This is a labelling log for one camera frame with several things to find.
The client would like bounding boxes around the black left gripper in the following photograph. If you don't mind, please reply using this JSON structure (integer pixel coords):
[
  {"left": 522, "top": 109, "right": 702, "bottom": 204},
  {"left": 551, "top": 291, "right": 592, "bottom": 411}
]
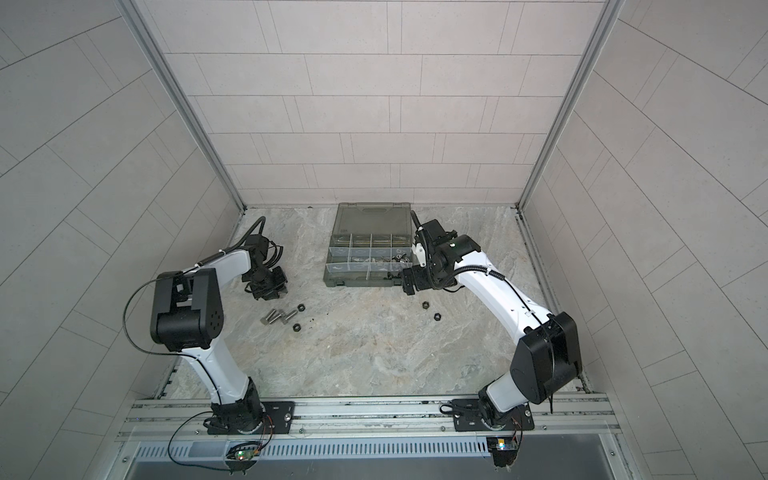
[{"left": 244, "top": 264, "right": 291, "bottom": 299}]

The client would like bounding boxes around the silver spacer cluster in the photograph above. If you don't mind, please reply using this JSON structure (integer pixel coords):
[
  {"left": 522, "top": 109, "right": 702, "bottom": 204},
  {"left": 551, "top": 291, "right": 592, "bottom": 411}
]
[{"left": 260, "top": 308, "right": 300, "bottom": 325}]

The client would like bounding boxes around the grey compartment organizer box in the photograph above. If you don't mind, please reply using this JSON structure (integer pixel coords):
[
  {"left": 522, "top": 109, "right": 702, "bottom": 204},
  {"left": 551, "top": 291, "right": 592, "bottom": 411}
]
[{"left": 323, "top": 202, "right": 414, "bottom": 287}]

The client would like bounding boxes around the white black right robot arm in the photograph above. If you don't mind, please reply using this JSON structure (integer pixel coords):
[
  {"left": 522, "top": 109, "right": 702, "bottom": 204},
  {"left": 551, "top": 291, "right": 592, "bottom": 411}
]
[{"left": 402, "top": 213, "right": 583, "bottom": 428}]

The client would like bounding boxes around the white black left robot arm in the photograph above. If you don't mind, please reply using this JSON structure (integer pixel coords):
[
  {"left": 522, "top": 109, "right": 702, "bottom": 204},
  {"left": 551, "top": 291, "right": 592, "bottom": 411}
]
[{"left": 150, "top": 233, "right": 287, "bottom": 434}]

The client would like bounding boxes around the left green circuit board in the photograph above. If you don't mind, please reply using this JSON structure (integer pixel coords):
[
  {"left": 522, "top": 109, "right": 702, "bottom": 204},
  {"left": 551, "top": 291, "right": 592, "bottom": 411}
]
[{"left": 225, "top": 441, "right": 263, "bottom": 462}]

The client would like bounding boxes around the white vent grille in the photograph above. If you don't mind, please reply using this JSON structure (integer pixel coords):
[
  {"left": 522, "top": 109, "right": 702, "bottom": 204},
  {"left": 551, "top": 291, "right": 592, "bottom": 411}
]
[{"left": 135, "top": 436, "right": 490, "bottom": 463}]

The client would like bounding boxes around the right circuit board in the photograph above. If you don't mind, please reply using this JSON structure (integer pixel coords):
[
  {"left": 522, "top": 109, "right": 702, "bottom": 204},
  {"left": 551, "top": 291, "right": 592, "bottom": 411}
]
[{"left": 486, "top": 437, "right": 520, "bottom": 468}]

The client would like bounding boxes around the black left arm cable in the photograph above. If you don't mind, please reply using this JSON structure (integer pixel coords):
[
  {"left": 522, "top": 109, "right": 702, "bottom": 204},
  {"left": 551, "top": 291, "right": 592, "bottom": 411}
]
[{"left": 122, "top": 275, "right": 181, "bottom": 356}]

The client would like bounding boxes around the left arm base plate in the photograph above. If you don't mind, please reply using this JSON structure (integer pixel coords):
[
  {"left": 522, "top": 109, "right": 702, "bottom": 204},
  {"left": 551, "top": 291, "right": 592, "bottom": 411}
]
[{"left": 203, "top": 401, "right": 296, "bottom": 435}]

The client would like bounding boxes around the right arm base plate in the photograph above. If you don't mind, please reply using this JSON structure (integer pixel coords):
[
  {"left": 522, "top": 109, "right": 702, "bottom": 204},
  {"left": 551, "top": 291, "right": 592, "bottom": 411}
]
[{"left": 439, "top": 398, "right": 535, "bottom": 432}]

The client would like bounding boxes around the aluminium front rail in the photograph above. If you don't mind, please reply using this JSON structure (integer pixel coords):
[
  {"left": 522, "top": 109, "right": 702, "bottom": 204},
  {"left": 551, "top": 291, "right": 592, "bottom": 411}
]
[{"left": 117, "top": 392, "right": 621, "bottom": 441}]

